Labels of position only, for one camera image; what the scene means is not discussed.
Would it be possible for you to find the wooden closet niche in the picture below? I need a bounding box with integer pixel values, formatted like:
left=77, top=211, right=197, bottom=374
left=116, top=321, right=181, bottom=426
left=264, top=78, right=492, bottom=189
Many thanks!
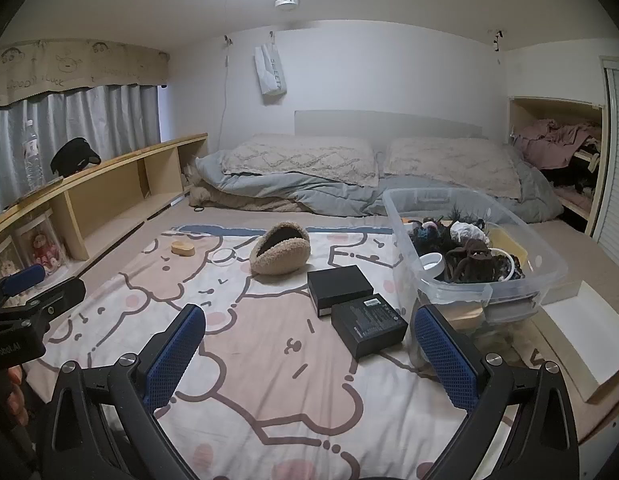
left=508, top=96, right=605, bottom=236

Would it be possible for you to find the white doll in frame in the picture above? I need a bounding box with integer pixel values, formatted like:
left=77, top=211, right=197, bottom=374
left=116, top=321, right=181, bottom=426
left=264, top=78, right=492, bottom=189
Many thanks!
left=0, top=247, right=20, bottom=281

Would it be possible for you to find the brown hair claw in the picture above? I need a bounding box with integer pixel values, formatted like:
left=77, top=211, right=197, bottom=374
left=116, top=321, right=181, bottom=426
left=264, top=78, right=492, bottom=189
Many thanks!
left=442, top=240, right=495, bottom=283

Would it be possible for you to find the beige printed curtain valance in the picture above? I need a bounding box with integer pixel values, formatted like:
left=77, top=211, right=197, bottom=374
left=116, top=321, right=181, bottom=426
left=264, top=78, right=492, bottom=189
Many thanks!
left=0, top=39, right=171, bottom=109

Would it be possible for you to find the white louvre door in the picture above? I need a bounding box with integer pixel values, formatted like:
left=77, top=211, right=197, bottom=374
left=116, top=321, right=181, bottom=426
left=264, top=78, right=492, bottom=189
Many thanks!
left=592, top=55, right=619, bottom=256

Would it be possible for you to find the pink clothes pile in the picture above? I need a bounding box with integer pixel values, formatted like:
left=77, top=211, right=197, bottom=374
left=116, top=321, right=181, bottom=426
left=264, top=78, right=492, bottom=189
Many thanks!
left=512, top=119, right=603, bottom=170

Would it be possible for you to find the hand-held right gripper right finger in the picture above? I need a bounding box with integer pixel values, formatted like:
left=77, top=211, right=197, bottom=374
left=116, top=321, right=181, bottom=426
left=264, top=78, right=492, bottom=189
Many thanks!
left=413, top=305, right=580, bottom=480

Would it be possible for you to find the dark blue scrunchie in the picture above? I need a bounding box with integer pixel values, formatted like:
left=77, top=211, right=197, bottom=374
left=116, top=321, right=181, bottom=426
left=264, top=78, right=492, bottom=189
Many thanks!
left=409, top=217, right=453, bottom=256

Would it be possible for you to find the white hanging cable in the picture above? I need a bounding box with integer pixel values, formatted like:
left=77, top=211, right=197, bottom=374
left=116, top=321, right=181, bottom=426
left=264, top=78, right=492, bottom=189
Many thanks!
left=219, top=35, right=232, bottom=148

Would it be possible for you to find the plain black box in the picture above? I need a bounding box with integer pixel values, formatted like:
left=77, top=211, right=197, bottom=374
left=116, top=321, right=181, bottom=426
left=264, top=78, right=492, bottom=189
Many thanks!
left=307, top=265, right=375, bottom=318

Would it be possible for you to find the pink doll in frame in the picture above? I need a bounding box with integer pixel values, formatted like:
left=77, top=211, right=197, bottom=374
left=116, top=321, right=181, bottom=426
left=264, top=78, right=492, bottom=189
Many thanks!
left=16, top=217, right=65, bottom=273

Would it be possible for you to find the beige fuzzy hat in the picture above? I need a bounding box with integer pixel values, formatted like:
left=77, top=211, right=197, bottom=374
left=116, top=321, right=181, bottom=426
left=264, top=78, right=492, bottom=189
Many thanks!
left=250, top=221, right=311, bottom=276

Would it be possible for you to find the person's left hand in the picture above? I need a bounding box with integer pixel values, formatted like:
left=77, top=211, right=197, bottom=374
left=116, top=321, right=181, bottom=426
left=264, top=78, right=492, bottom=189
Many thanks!
left=6, top=365, right=32, bottom=428

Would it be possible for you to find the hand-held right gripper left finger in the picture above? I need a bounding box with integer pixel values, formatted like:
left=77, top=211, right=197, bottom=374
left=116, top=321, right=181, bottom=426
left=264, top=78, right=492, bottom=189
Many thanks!
left=36, top=304, right=207, bottom=480

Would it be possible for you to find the white fluffy scrunchie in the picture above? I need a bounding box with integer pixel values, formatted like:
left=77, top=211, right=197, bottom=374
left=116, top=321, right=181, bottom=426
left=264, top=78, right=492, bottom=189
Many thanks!
left=449, top=222, right=487, bottom=246

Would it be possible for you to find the grey curtain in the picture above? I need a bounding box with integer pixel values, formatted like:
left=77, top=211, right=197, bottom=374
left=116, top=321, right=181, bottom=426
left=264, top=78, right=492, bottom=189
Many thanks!
left=0, top=82, right=161, bottom=211

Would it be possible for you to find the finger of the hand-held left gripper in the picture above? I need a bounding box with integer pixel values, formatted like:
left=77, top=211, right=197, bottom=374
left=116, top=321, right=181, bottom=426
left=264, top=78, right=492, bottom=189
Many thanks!
left=0, top=264, right=46, bottom=311
left=0, top=276, right=86, bottom=333

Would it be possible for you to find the beige bed mattress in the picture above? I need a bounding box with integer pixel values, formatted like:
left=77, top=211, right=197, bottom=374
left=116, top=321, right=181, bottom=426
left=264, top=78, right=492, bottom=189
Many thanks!
left=39, top=195, right=619, bottom=461

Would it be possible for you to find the beige textured pillow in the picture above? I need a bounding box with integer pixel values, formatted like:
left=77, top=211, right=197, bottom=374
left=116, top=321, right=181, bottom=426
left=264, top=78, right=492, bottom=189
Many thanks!
left=222, top=134, right=379, bottom=188
left=383, top=137, right=521, bottom=198

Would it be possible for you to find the wooden bedside shelf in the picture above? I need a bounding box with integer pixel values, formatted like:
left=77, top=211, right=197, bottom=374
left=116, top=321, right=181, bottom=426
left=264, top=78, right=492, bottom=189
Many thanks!
left=0, top=132, right=209, bottom=281

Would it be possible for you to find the clear water bottle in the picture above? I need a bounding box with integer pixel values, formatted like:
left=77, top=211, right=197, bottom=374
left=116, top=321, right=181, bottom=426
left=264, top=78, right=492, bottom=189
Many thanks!
left=23, top=132, right=46, bottom=193

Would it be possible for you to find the black cap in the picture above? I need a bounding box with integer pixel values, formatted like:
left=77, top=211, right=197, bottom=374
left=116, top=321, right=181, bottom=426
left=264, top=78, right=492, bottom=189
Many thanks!
left=50, top=137, right=102, bottom=176

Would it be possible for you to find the grey duvet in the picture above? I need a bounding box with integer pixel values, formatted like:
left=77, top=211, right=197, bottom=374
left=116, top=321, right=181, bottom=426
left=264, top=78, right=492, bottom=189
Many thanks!
left=195, top=152, right=565, bottom=221

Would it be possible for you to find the yellow box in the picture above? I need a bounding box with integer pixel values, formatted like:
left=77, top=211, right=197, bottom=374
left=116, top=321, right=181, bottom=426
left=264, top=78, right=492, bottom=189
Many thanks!
left=484, top=227, right=527, bottom=276

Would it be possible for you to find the clear plastic storage bin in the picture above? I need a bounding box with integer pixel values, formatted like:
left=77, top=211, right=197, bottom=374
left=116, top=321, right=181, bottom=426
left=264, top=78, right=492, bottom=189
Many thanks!
left=382, top=187, right=570, bottom=371

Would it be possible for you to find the white hanging bag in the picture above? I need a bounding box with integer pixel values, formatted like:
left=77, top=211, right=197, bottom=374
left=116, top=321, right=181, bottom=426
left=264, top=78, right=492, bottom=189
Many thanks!
left=254, top=42, right=288, bottom=106

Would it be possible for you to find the black box with barcode label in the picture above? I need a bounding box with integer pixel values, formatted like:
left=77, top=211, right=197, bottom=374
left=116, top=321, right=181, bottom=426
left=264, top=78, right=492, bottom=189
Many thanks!
left=331, top=294, right=409, bottom=361

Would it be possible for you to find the beige plush toy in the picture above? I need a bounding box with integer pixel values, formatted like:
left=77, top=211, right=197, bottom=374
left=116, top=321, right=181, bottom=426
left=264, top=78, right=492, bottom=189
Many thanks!
left=183, top=162, right=212, bottom=206

